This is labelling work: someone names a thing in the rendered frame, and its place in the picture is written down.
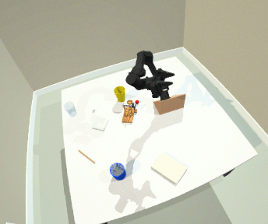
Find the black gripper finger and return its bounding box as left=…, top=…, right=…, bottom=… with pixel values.
left=160, top=69, right=175, bottom=80
left=156, top=80, right=173, bottom=93

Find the blue mug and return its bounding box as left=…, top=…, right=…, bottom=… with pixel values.
left=110, top=163, right=126, bottom=180

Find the clear plastic cup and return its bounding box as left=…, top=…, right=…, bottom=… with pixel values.
left=63, top=101, right=77, bottom=117

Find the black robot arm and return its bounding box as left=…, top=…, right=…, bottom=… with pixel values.
left=125, top=51, right=170, bottom=100

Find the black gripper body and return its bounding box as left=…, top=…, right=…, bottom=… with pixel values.
left=143, top=68, right=163, bottom=96

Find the yellow cup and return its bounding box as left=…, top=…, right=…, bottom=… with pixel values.
left=114, top=86, right=125, bottom=102

